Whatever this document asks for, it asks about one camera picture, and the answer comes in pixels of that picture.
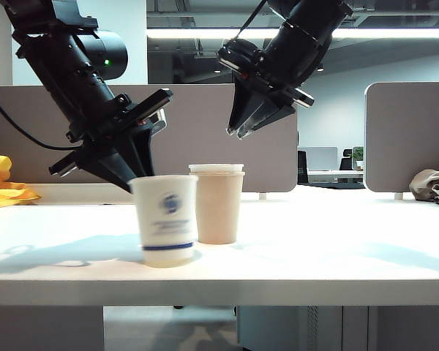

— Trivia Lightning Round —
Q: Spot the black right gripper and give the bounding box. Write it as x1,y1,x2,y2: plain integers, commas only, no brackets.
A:
217,38,315,140

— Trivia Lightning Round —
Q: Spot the long ceiling light strip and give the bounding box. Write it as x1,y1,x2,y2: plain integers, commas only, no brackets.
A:
146,28,439,39

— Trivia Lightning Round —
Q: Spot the grey under-desk cabinet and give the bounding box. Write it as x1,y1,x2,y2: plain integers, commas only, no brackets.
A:
237,306,370,351

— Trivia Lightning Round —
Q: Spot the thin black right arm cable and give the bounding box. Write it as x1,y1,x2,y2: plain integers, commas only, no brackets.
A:
236,0,270,39

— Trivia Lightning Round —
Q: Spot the yellow cloth bag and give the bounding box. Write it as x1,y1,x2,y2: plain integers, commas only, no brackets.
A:
0,155,42,208

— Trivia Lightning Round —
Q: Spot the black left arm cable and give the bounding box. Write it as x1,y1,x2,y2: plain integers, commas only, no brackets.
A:
0,75,76,151

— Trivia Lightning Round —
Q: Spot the dark desk side panel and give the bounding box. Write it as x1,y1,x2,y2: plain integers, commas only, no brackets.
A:
0,306,105,351
376,306,439,351

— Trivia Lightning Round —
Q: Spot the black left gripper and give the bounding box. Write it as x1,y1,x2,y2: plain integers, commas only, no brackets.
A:
48,88,174,194

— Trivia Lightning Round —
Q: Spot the white cable tray box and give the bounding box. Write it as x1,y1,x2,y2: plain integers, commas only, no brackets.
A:
26,182,135,205

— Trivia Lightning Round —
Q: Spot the white background desk screen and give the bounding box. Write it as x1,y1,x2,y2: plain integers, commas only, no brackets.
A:
299,146,339,172

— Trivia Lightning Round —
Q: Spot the white paper cup blue logo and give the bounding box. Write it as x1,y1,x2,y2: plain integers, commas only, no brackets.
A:
129,174,200,269
188,163,245,174

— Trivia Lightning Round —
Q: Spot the wide grey-brown desk divider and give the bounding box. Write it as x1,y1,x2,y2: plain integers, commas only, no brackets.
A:
0,84,299,195

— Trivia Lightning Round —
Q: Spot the black office chair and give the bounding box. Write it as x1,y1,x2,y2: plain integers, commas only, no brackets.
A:
339,148,354,171
297,151,309,185

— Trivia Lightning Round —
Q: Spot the brown fabric bag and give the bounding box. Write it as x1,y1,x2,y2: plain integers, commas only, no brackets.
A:
408,167,439,202

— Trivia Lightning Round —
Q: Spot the narrow grey-brown desk divider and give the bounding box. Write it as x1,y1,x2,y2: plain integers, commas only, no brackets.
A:
364,81,439,194

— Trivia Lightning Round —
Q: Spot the plain beige paper cup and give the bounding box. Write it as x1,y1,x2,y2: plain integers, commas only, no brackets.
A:
194,170,246,245

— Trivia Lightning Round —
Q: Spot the white background desk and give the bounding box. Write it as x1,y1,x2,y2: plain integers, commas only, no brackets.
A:
307,170,365,184

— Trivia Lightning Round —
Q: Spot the green potted plant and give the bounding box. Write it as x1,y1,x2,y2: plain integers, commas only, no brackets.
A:
352,146,365,172

